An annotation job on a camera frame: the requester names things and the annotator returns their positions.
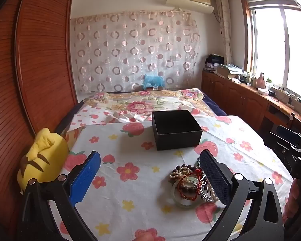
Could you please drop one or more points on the floral blanket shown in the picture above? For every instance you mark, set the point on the floral blanket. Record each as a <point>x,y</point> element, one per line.
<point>130,105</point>

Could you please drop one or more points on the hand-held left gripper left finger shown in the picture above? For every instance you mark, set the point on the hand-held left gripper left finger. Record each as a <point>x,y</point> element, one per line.
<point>85,178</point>

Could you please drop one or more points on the black square box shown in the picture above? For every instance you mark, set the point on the black square box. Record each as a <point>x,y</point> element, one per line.
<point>176,130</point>

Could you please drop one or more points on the dark blue mattress cover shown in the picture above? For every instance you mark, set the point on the dark blue mattress cover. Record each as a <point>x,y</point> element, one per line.
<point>213,105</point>

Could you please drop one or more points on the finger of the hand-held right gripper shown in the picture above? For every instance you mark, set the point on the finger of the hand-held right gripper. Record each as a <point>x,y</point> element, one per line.
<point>288,133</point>

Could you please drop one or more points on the long wooden cabinet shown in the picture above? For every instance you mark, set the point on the long wooden cabinet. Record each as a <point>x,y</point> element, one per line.
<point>240,98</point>

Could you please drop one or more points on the pile of dark clothes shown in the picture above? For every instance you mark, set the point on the pile of dark clothes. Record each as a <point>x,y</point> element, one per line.
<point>214,61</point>

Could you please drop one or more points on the yellow plush toy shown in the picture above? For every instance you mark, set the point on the yellow plush toy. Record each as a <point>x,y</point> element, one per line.
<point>44,155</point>

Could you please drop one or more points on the wooden slatted wardrobe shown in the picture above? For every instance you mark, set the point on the wooden slatted wardrobe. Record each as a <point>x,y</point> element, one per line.
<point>40,67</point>

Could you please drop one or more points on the strawberry print bed sheet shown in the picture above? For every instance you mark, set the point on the strawberry print bed sheet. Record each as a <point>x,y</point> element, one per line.
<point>140,180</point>

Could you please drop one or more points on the wooden-framed window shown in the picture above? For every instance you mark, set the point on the wooden-framed window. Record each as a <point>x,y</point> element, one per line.
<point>278,42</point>

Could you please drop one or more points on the person's right hand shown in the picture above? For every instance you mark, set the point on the person's right hand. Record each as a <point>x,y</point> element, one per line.
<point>294,198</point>

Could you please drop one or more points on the blue plush toy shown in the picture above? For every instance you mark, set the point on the blue plush toy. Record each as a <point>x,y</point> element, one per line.
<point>153,80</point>

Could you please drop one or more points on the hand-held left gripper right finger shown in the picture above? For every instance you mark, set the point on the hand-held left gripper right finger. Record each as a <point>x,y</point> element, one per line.
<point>215,178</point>

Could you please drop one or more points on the pale green jade bangle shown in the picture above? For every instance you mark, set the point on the pale green jade bangle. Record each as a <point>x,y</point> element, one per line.
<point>181,202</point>

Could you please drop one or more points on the sheer circle-patterned curtain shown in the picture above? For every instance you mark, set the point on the sheer circle-patterned curtain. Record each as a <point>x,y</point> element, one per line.
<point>130,55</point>

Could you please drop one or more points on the pink bottle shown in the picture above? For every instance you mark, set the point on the pink bottle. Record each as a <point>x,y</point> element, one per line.
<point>260,80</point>

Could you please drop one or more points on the pale checked window curtain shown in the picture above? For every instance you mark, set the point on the pale checked window curtain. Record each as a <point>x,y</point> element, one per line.
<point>224,25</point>

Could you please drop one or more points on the open cardboard box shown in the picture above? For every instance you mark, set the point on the open cardboard box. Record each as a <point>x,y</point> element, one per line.
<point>228,71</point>

